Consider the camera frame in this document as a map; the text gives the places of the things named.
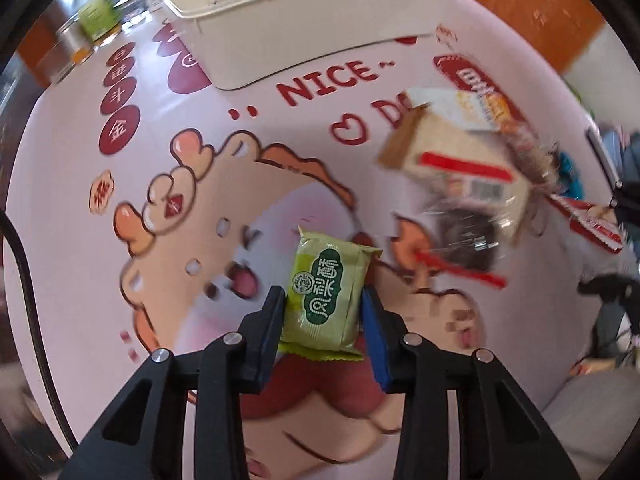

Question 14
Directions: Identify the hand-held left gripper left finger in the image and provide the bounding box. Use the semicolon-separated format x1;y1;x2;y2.
75;285;286;480

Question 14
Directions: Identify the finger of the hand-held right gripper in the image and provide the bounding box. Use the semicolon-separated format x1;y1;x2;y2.
609;180;640;211
576;272;640;306

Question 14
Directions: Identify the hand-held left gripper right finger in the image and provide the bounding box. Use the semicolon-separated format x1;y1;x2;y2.
361;285;583;480

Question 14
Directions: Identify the blue snack packet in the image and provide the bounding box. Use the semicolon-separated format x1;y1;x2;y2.
555;152;583;201

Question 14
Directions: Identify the green pastry packet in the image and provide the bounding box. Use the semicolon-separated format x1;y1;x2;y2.
277;226;383;362

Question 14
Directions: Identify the dark snack packet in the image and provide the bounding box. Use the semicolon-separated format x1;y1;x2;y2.
430;205;506;271

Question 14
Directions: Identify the clear toast packet red stripe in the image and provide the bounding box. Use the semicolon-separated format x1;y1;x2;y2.
377;105;533;246

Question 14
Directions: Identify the red snack packet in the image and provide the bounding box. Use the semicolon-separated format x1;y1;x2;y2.
435;52;541;161

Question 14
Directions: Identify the white plastic bin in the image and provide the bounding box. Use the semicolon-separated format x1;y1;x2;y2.
150;0;461;91

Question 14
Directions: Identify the pink printed tablecloth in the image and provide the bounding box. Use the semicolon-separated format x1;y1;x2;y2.
5;0;626;480

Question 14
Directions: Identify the wooden wall cabinet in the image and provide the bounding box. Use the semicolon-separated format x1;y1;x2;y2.
440;0;606;73

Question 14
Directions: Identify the black cable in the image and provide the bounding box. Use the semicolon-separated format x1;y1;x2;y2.
0;210;81;446

